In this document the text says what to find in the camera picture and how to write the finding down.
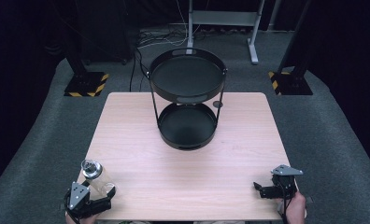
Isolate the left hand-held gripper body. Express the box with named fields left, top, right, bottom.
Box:
left=64, top=181, right=113, bottom=219

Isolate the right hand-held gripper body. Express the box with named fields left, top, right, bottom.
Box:
left=270, top=164, right=305, bottom=199

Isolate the person's left hand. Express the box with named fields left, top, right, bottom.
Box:
left=64, top=212, right=99, bottom=224

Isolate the person's right hand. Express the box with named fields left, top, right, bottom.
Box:
left=278, top=190, right=307, bottom=224

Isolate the black stand with striped base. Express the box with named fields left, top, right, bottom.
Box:
left=50, top=0, right=110, bottom=98
left=268, top=0, right=314, bottom=96

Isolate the black two-tier round rack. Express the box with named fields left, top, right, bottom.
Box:
left=146, top=47, right=229, bottom=152

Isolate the bundle of floor cables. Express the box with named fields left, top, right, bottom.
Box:
left=129, top=27, right=191, bottom=92

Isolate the white metal stand frame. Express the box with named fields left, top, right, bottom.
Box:
left=186, top=0, right=266, bottom=65

